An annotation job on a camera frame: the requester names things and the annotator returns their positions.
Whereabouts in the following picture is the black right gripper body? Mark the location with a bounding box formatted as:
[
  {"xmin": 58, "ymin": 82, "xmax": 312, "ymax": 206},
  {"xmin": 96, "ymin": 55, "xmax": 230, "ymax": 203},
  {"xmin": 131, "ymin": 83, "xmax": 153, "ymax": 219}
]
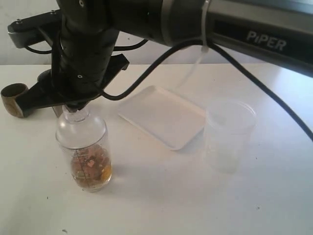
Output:
[{"xmin": 16, "ymin": 15, "xmax": 129, "ymax": 117}]

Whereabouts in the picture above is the stainless steel cup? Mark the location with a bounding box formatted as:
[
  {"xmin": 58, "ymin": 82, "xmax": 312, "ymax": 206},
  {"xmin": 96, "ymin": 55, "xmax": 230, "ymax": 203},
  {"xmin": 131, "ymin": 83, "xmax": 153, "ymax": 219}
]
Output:
[{"xmin": 52, "ymin": 105, "xmax": 63, "ymax": 118}]

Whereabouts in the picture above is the clear dome jar lid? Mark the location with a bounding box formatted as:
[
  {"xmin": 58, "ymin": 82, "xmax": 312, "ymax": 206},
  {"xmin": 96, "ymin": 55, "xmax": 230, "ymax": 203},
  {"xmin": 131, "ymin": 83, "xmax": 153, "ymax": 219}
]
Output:
[{"xmin": 55, "ymin": 105, "xmax": 108, "ymax": 150}]

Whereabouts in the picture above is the clear measuring glass jar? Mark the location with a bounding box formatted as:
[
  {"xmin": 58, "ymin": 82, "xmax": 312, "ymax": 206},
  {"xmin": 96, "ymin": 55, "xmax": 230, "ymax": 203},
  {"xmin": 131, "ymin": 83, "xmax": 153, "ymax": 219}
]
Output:
[{"xmin": 56, "ymin": 135, "xmax": 112, "ymax": 192}]

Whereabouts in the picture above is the brown wooden cup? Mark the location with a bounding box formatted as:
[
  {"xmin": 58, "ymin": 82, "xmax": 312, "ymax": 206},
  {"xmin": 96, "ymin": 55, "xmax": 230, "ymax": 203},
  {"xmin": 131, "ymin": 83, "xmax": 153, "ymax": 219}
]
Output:
[{"xmin": 0, "ymin": 83, "xmax": 28, "ymax": 118}]

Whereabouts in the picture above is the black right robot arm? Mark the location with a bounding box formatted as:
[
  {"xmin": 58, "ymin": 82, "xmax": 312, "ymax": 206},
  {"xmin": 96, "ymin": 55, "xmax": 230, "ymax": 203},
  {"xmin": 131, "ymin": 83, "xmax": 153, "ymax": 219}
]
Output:
[{"xmin": 8, "ymin": 0, "xmax": 313, "ymax": 113}]

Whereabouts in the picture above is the white foam tray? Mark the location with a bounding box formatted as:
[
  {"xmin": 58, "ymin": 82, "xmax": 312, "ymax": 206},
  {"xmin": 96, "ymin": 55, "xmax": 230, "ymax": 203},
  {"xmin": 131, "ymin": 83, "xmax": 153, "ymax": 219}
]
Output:
[{"xmin": 118, "ymin": 86, "xmax": 205, "ymax": 151}]

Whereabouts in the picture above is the white zip tie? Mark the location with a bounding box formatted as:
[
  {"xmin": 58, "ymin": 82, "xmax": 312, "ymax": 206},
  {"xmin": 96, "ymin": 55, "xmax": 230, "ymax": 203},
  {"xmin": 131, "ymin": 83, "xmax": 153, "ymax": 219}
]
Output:
[{"xmin": 176, "ymin": 0, "xmax": 211, "ymax": 91}]

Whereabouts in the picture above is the translucent plastic tub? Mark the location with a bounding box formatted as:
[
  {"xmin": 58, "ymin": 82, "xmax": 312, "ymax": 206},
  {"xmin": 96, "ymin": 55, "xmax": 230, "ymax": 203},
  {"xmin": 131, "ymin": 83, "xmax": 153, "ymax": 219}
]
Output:
[{"xmin": 203, "ymin": 99, "xmax": 256, "ymax": 174}]

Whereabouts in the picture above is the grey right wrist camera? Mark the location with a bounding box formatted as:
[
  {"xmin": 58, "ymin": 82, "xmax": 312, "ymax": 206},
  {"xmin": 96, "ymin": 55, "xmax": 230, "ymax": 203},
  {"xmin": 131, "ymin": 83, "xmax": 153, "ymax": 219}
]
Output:
[{"xmin": 7, "ymin": 10, "xmax": 62, "ymax": 48}]

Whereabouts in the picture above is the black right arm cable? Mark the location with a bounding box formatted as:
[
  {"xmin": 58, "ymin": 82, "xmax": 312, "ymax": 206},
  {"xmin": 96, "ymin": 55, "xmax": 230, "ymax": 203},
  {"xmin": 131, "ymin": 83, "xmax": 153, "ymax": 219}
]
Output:
[{"xmin": 24, "ymin": 38, "xmax": 313, "ymax": 142}]

